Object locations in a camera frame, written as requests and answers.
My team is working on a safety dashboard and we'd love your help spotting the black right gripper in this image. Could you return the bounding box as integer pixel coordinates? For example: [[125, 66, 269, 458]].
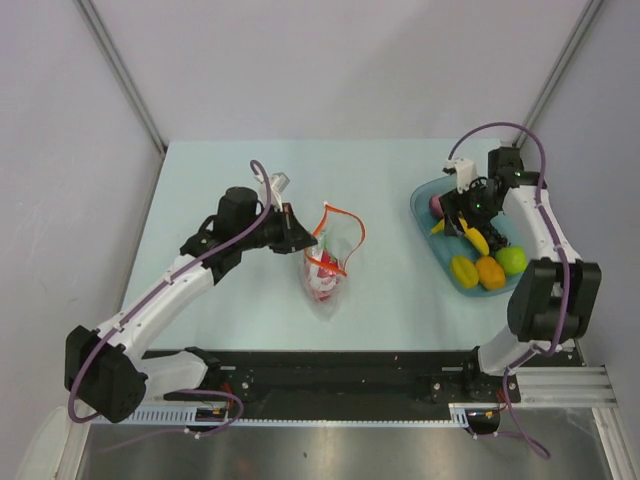
[[439, 177, 499, 238]]

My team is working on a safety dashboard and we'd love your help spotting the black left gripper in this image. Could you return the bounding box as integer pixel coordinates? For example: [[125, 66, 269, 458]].
[[237, 203, 316, 255]]

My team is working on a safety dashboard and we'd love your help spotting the purple onion toy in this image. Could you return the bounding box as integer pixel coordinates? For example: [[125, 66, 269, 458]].
[[429, 195, 444, 219]]

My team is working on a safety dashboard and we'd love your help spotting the red dragon fruit toy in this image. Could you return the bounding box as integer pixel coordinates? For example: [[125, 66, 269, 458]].
[[303, 243, 345, 303]]

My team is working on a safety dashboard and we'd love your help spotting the yellow banana toy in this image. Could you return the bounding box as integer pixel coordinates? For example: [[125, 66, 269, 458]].
[[431, 217, 490, 256]]

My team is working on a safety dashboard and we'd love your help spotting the clear zip bag orange zipper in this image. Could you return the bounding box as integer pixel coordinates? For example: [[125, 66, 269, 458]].
[[299, 202, 367, 322]]

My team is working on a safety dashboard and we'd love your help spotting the yellow mango toy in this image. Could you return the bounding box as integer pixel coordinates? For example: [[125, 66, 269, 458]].
[[450, 255, 479, 289]]

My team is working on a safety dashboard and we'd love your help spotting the orange fruit toy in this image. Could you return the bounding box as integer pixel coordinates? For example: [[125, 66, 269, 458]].
[[475, 256, 506, 291]]

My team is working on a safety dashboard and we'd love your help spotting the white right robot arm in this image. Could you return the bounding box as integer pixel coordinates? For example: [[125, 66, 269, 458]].
[[441, 147, 602, 401]]

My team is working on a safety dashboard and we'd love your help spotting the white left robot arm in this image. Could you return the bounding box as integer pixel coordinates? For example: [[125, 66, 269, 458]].
[[64, 187, 463, 423]]

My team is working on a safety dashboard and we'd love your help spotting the teal plastic fruit tray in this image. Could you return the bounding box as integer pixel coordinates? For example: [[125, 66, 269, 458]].
[[410, 177, 524, 298]]

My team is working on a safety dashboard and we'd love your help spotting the dark grape bunch toy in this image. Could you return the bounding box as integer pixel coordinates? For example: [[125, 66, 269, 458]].
[[477, 222, 510, 254]]

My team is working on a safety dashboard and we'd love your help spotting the green apple toy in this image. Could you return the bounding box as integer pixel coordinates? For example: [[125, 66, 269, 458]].
[[494, 246, 528, 276]]

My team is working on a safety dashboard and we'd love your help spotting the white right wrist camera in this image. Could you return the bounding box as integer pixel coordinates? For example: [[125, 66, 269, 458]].
[[443, 158, 479, 194]]

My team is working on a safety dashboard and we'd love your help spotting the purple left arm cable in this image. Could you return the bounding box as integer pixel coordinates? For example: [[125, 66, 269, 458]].
[[67, 159, 274, 451]]

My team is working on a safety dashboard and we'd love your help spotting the black table edge rail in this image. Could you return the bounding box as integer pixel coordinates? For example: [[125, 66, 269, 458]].
[[164, 347, 584, 421]]

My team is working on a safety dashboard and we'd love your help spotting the white slotted cable duct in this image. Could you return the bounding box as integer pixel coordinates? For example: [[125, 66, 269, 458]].
[[127, 403, 474, 429]]

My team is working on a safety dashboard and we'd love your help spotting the aluminium frame extrusion right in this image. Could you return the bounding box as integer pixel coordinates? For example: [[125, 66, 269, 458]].
[[516, 367, 617, 408]]

